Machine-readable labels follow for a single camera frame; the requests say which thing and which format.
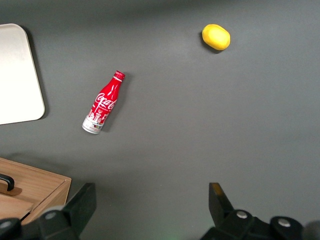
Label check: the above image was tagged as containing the yellow lemon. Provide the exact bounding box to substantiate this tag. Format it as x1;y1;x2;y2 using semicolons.
201;23;231;51

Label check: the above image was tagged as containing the red Coca-Cola bottle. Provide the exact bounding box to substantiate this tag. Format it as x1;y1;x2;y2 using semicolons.
81;70;126;135

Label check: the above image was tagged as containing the black drawer handle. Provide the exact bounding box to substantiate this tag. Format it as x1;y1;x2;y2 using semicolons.
0;173;15;192

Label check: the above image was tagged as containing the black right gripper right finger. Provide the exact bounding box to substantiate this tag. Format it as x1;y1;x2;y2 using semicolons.
199;182;305;240

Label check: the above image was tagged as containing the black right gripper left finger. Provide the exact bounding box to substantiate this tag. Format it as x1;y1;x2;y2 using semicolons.
0;182;97;240

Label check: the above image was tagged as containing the wooden drawer cabinet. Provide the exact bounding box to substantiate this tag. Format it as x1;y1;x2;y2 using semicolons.
0;156;73;226

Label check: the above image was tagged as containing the beige plastic tray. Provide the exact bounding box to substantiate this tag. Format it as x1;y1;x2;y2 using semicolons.
0;23;46;125

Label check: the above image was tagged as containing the wooden drawer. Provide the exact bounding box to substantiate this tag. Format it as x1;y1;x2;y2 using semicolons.
0;162;66;201
0;193;35;221

